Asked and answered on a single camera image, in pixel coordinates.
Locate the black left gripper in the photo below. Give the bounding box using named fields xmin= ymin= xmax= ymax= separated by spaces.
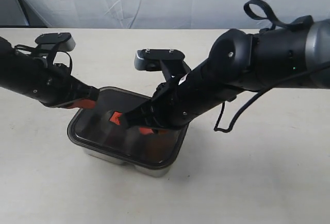
xmin=43 ymin=72 xmax=100 ymax=109

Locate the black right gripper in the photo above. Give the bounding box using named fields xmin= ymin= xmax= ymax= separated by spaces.
xmin=120 ymin=79 xmax=199 ymax=134

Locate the lunch box lid orange seal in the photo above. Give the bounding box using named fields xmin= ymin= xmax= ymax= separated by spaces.
xmin=67 ymin=87 xmax=188 ymax=170

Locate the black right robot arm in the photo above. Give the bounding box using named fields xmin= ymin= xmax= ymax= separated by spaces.
xmin=119 ymin=20 xmax=329 ymax=130

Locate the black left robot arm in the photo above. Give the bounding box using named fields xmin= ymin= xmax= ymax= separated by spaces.
xmin=1 ymin=32 xmax=100 ymax=109

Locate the steel two-compartment lunch box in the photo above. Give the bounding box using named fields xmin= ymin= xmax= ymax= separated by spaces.
xmin=82 ymin=148 xmax=172 ymax=178

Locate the white backdrop cloth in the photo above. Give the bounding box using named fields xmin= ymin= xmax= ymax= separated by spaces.
xmin=24 ymin=0 xmax=329 ymax=29

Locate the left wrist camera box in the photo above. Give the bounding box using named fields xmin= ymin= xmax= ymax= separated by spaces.
xmin=35 ymin=32 xmax=76 ymax=52

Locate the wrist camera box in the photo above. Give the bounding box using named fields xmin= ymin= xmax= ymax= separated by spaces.
xmin=35 ymin=32 xmax=76 ymax=52
xmin=134 ymin=49 xmax=191 ymax=81

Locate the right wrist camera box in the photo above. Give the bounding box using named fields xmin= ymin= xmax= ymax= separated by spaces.
xmin=134 ymin=49 xmax=191 ymax=81

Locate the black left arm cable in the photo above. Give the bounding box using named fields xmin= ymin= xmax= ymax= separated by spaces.
xmin=14 ymin=44 xmax=73 ymax=75

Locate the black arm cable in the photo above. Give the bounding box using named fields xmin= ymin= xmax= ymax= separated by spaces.
xmin=14 ymin=44 xmax=73 ymax=75
xmin=213 ymin=0 xmax=330 ymax=133

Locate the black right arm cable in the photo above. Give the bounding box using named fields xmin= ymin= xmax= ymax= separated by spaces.
xmin=213 ymin=0 xmax=330 ymax=133

